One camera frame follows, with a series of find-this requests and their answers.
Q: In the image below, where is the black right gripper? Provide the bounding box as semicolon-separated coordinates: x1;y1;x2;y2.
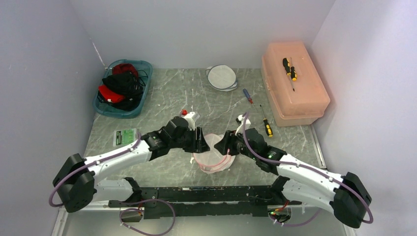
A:
214;128;258;160

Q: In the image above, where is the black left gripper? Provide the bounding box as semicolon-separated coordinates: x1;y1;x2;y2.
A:
170;126;210;153

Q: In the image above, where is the pink zip mesh laundry bag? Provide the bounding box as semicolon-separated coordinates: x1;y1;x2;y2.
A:
191;133;235;174

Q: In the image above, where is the white mesh blue zip laundry bag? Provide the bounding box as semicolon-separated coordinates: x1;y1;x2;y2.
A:
205;64;238;92

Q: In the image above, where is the bright red bra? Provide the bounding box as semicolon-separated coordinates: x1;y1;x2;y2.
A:
98;85;126;103

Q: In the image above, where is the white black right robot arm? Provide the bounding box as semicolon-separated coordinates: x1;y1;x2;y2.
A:
214;128;373;229

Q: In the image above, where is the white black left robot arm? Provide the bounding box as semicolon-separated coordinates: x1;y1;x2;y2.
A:
49;116;210;213

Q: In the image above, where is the black yellow screwdriver on table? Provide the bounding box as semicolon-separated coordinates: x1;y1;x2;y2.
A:
260;105;273;138

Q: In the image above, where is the green label clear bit case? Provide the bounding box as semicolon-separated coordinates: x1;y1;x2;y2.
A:
113;128;140;147

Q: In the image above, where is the orange translucent plastic storage box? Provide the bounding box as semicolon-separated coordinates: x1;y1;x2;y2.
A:
261;41;330;127

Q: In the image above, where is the teal plastic tray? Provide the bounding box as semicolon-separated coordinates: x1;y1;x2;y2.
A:
92;59;153;119

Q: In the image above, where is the black yellow screwdriver on box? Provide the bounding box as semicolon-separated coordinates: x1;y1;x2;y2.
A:
282;58;297;91

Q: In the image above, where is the red cloth garment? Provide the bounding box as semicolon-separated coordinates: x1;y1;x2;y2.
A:
112;63;139;77

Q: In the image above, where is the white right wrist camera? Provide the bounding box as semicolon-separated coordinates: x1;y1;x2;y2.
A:
236;114;251;134

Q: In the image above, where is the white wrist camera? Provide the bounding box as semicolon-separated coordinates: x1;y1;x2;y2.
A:
180;110;200;130
236;114;251;134

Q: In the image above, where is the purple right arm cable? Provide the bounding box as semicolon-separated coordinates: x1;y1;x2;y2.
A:
241;112;374;228

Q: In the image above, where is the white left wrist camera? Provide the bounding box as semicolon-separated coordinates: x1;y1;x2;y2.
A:
180;110;200;130

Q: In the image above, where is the blue red handle screwdriver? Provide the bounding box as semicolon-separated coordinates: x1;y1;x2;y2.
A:
242;88;257;111

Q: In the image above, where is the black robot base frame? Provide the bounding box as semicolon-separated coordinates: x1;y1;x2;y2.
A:
108;183;301;219

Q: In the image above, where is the aluminium extrusion rail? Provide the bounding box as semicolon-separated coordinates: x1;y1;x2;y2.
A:
51;201;110;236

